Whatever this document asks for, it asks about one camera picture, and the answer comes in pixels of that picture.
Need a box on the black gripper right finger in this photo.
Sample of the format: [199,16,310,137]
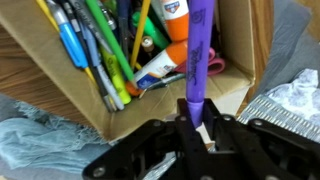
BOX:
[203,99,266,180]

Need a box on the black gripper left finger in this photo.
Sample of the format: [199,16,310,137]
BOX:
[176,99,214,180]

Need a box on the purple marker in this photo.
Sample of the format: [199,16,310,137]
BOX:
[186,0,215,128]

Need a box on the pink marker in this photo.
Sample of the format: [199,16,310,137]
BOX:
[174,48,226,76]

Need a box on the orange cap glue stick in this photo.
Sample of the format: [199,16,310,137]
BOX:
[134,40,188,89]
[160,0,189,41]

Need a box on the cardboard box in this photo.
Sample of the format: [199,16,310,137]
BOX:
[0,0,257,142]

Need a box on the green marker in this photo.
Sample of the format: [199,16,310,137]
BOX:
[85,0,136,85]

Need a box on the grey patterned towel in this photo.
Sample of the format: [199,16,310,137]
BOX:
[237,69,320,143]

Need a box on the grey tufted carpet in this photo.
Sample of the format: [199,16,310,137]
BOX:
[254,0,320,98]

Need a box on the yellow highlighter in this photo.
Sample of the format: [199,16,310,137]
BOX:
[99,47,131,105]

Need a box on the yellow pencil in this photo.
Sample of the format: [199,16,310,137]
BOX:
[130,0,151,69]

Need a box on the light blue cloth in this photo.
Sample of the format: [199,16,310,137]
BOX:
[0,102,111,174]

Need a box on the blue highlighter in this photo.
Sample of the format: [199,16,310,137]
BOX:
[45,0,88,69]

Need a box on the round wooden table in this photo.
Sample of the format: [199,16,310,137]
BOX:
[0,0,274,136]

